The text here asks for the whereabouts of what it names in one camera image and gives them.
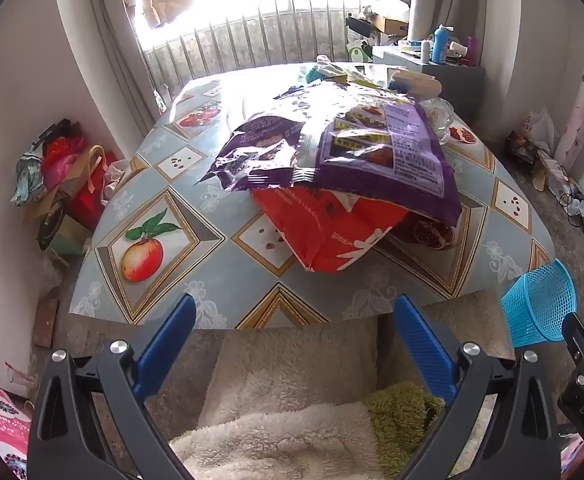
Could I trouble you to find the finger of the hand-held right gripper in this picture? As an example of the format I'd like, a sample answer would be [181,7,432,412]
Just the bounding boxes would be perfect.
[562,312,584,367]

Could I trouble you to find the green white packet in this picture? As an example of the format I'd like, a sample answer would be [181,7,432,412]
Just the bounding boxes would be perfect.
[347,42,373,64]

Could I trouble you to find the purple snack bag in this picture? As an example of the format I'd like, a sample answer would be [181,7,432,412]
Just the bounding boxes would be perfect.
[199,81,462,226]

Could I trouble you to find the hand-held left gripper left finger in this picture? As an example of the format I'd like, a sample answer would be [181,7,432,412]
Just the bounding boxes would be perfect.
[27,292,197,480]

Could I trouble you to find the teal patterned cloth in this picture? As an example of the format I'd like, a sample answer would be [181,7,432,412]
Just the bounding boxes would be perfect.
[11,152,48,207]

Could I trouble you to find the green fluffy cloth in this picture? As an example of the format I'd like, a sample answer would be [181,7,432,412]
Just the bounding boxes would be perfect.
[364,381,445,480]

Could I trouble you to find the cardboard box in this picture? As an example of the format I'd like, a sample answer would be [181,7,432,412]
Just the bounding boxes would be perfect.
[372,12,407,36]

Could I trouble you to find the red plastic bag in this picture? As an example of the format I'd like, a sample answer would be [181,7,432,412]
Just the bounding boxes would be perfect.
[44,136,88,191]

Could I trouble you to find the black bag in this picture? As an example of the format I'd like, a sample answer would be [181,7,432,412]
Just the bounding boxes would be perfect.
[32,119,73,148]

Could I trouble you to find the fruit print tablecloth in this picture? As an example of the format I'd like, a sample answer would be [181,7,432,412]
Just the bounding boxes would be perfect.
[68,62,556,330]

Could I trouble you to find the orange plastic bag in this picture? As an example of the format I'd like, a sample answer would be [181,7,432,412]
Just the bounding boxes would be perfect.
[252,187,413,275]

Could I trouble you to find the grey curtain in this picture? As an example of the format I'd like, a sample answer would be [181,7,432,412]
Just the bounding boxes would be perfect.
[52,0,173,131]
[407,0,452,43]

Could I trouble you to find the metal balcony railing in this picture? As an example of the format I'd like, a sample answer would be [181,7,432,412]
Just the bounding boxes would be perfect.
[139,0,373,106]

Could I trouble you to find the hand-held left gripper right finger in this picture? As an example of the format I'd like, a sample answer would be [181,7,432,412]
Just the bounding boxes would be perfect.
[394,294,562,480]

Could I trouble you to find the blue mesh plastic basket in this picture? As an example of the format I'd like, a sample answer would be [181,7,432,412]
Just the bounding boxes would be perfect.
[500,259,578,350]

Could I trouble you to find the beige fleece garment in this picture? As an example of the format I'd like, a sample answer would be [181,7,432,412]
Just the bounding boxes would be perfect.
[54,287,517,480]

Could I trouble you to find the white plastic bag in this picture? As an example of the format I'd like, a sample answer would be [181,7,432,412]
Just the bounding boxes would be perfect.
[522,107,557,156]

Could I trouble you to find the floral folded panel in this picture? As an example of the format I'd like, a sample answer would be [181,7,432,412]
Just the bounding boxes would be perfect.
[554,62,584,171]

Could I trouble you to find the cardboard piece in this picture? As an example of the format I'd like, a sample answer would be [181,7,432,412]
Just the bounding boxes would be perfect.
[532,155,552,191]

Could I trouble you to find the blue bottle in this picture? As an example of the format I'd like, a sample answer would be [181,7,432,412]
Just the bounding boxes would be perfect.
[432,24,453,65]

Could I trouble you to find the grey cabinet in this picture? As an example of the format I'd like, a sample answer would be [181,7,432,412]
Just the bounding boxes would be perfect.
[372,42,486,103]

